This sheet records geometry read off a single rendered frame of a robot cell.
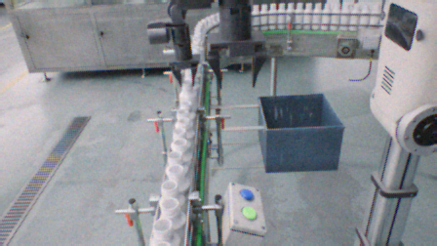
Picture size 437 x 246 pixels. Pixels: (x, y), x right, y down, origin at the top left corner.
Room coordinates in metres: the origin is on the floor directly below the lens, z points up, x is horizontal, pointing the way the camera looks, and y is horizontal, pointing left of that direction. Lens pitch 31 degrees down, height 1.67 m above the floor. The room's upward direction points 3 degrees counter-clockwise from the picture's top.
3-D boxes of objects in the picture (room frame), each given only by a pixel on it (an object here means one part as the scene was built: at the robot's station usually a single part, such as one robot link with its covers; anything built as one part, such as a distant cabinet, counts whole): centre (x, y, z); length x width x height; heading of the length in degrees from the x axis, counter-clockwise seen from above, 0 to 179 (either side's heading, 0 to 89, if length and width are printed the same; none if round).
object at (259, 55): (0.63, -0.06, 1.44); 0.07 x 0.07 x 0.09; 88
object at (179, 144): (0.79, 0.11, 1.08); 0.06 x 0.06 x 0.17
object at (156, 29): (1.08, 0.15, 1.41); 0.12 x 0.09 x 0.12; 89
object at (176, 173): (0.67, 0.11, 1.08); 0.06 x 0.06 x 0.17
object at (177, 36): (1.08, 0.11, 1.38); 0.07 x 0.06 x 0.07; 89
